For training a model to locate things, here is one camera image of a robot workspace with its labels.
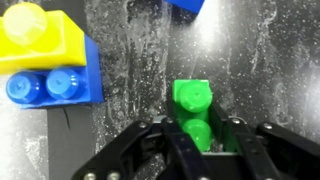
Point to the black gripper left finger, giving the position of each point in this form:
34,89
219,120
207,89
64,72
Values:
146,150

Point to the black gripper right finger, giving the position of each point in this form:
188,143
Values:
276,153

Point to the green lego brick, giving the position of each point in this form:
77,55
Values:
193,96

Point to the black tape strip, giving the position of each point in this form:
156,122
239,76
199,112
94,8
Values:
70,143

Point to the blue lego under yellow brick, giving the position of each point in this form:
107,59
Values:
90,76

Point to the yellow lego with three studs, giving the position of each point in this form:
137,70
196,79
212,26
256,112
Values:
50,46

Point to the small blue lego brick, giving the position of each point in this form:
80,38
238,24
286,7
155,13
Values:
185,4

